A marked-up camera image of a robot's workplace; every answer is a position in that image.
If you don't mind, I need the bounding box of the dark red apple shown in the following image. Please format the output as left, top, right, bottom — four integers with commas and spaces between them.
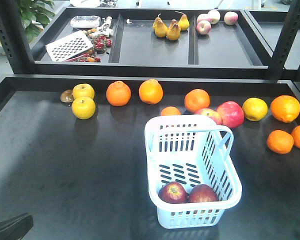
188, 184, 218, 203
158, 181, 188, 204

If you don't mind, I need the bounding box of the white perforated plastic board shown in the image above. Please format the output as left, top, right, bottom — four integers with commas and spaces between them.
45, 31, 93, 62

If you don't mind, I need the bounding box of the light blue plastic basket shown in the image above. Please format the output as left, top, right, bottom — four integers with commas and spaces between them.
144, 114, 242, 229

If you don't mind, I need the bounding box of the black upright rack post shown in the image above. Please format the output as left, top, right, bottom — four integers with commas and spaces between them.
0, 0, 35, 74

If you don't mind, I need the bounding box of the pale apple on back tray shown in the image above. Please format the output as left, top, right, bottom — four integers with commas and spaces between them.
207, 9, 221, 25

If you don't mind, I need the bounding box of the yellow green apple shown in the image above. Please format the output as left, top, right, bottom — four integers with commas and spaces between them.
72, 83, 95, 99
71, 96, 96, 120

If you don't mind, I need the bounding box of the bright red apple left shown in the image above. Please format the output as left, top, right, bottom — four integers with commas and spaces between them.
195, 108, 222, 125

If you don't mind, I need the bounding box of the yellow pear right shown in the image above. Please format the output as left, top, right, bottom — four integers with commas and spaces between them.
175, 11, 190, 31

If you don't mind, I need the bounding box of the white plastic device back tray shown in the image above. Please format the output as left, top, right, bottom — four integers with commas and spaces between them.
70, 15, 101, 29

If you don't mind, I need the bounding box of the yellow pear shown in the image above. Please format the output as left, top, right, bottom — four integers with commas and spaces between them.
152, 13, 168, 38
166, 19, 181, 41
175, 11, 190, 31

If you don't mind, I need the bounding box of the brown mushroom shaped object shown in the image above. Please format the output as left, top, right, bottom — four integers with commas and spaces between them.
60, 89, 74, 103

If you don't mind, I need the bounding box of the yellow orange citrus fruit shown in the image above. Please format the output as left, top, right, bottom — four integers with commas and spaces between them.
242, 97, 268, 122

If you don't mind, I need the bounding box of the orange back centre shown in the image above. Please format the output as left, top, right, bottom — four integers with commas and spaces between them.
184, 88, 211, 113

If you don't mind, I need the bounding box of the orange back far left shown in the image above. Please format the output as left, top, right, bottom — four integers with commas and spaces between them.
106, 80, 132, 107

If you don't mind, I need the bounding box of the orange front centre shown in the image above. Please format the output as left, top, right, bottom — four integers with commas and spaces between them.
266, 129, 294, 155

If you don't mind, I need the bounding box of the yellow pear left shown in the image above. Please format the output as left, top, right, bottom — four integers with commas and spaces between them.
152, 13, 168, 38

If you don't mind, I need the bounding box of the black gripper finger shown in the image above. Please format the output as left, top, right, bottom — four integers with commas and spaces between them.
0, 213, 34, 240

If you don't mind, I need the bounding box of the black wooden produce stand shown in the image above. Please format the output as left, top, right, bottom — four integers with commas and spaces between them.
0, 7, 300, 240

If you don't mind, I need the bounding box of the yellow green apple front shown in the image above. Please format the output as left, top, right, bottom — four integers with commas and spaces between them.
71, 96, 96, 120

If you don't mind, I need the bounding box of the small orange left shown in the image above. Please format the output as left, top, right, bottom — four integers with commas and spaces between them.
160, 106, 181, 116

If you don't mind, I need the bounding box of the large orange back right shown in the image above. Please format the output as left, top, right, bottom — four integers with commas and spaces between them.
270, 95, 300, 123

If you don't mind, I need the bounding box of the green potted plant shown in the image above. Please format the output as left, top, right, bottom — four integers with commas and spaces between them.
16, 0, 55, 43

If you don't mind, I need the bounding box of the bright red apple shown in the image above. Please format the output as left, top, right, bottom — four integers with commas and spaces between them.
195, 108, 222, 125
216, 101, 244, 129

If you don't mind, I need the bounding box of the yellow green apple back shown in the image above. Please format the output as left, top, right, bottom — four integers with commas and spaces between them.
72, 83, 95, 99

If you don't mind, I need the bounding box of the pink apple back tray right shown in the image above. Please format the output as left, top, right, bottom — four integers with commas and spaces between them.
224, 11, 239, 26

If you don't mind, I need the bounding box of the pink apple on back tray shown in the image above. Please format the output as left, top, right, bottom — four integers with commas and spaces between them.
195, 20, 212, 36

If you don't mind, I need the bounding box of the bright red apple right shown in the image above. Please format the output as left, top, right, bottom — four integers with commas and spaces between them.
216, 101, 244, 129

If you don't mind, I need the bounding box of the yellow pear middle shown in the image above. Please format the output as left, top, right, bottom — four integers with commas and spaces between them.
166, 19, 181, 41

